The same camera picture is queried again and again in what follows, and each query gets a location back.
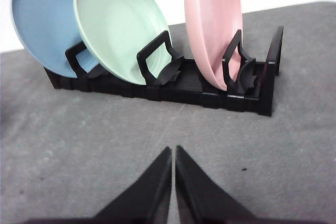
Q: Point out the green plate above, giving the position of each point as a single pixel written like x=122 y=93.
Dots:
x=115 y=31

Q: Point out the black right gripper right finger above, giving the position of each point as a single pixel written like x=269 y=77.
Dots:
x=201 y=200

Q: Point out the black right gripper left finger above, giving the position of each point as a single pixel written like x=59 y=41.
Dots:
x=146 y=200

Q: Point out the blue plate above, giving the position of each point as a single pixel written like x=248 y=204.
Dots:
x=49 y=29

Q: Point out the pink plate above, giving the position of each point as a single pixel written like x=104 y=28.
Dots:
x=213 y=26

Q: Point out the black dish rack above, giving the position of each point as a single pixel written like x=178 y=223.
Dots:
x=170 y=78

